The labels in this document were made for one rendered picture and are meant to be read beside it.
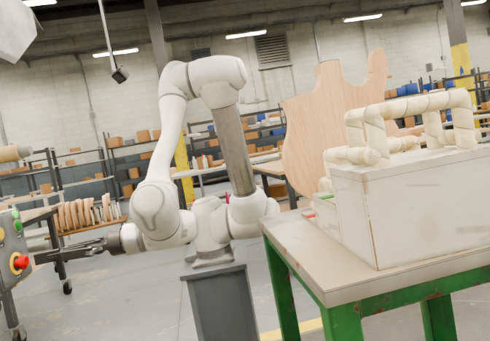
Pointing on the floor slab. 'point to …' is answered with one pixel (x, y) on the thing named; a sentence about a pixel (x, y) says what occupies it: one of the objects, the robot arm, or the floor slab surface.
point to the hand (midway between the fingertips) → (49, 256)
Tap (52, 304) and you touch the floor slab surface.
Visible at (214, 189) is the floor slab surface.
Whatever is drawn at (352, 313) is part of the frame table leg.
